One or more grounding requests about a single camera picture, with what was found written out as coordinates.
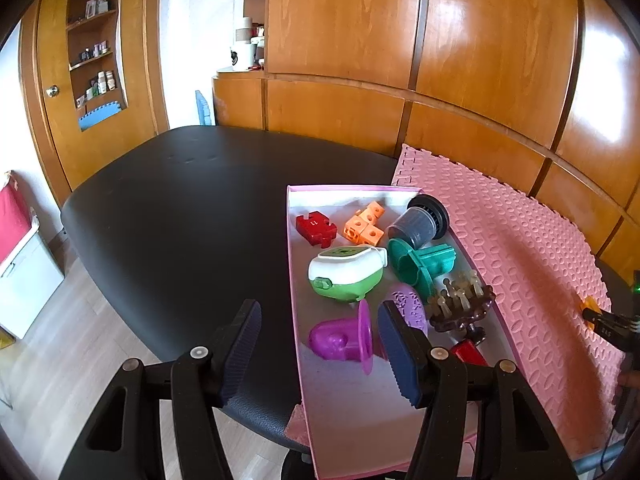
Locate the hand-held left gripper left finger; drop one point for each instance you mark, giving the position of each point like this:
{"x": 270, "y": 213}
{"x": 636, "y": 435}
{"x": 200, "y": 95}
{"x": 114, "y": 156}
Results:
{"x": 240, "y": 355}

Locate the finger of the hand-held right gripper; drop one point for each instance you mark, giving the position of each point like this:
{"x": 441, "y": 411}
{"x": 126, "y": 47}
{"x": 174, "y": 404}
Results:
{"x": 607, "y": 324}

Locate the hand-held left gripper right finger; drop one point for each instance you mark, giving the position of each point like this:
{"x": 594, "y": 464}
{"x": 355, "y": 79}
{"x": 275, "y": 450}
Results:
{"x": 400, "y": 355}

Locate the yellow orange plastic toy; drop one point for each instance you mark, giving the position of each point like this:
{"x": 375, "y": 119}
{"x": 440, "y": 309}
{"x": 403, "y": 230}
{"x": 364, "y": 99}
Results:
{"x": 590, "y": 305}

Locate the purple oval scrubber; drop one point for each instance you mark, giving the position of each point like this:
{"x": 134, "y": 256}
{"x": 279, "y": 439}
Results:
{"x": 410, "y": 307}

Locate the magenta plastic mold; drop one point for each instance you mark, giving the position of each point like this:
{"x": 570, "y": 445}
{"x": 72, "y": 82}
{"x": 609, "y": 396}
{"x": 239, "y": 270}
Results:
{"x": 335, "y": 340}

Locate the red plastic toy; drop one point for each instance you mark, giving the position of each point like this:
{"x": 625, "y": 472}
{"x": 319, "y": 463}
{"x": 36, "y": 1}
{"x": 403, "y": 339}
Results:
{"x": 467, "y": 352}

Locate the brown hair brush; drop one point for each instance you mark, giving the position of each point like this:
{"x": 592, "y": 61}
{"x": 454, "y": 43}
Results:
{"x": 460, "y": 305}

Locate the teal plastic mold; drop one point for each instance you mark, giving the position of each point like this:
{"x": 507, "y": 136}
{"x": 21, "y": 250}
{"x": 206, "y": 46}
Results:
{"x": 425, "y": 262}

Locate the green white plug-in device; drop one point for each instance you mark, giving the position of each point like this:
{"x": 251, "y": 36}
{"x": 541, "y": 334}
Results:
{"x": 345, "y": 272}

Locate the grey filter cup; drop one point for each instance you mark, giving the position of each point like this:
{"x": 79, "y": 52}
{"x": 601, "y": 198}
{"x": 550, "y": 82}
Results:
{"x": 415, "y": 225}

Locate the orange cube blocks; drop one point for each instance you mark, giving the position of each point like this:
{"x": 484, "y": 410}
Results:
{"x": 362, "y": 225}

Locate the red puzzle block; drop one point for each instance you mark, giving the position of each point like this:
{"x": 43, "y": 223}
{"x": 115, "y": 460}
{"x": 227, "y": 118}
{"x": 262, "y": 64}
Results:
{"x": 315, "y": 227}

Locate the person's right hand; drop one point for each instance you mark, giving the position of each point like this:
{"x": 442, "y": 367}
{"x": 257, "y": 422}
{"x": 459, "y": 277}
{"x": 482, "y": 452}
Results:
{"x": 631, "y": 379}

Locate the pink foam mat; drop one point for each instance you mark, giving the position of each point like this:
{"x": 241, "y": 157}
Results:
{"x": 525, "y": 240}

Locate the white storage box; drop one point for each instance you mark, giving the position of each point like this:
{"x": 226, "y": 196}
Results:
{"x": 30, "y": 285}

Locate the blue foam mat piece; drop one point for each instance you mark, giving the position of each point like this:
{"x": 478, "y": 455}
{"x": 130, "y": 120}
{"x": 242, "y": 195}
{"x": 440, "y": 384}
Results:
{"x": 205, "y": 108}

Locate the red cloth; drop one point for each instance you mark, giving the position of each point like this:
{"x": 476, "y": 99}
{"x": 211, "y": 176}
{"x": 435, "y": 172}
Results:
{"x": 12, "y": 220}

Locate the blue foam mat in niche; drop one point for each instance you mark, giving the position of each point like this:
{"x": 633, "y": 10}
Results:
{"x": 100, "y": 116}

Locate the white kitchen appliance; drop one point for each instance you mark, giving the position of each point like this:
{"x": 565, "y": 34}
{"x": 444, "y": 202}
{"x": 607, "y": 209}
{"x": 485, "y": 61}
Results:
{"x": 243, "y": 55}

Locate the bottles on shelf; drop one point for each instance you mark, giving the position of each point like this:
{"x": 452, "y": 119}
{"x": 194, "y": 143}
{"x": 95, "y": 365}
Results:
{"x": 102, "y": 84}

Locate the wooden wardrobe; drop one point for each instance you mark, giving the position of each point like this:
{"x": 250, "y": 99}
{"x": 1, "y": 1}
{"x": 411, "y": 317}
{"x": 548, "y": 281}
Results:
{"x": 475, "y": 35}

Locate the metal door knob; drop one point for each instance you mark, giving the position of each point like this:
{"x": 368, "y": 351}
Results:
{"x": 52, "y": 91}

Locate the wooden cabinet with shelf niche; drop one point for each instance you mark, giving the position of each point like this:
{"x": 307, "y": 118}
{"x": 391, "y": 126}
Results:
{"x": 50, "y": 35}

